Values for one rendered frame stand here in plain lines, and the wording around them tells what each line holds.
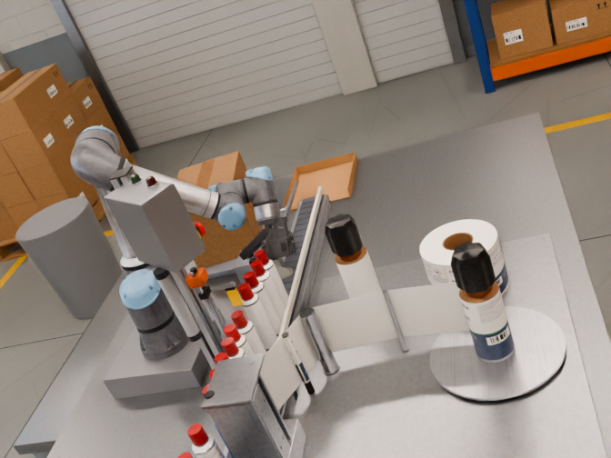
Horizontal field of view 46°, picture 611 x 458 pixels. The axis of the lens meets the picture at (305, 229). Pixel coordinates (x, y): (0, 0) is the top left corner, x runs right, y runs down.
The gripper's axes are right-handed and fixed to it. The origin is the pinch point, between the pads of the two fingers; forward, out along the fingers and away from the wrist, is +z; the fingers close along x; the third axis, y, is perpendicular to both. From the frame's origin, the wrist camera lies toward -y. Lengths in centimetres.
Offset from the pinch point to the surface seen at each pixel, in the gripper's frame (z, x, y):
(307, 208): -22, 50, 0
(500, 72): -95, 327, 76
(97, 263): -23, 166, -168
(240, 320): 4.1, -35.1, 1.8
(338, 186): -29, 70, 8
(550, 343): 23, -31, 73
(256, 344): 11.4, -31.1, 2.9
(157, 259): -15, -50, -9
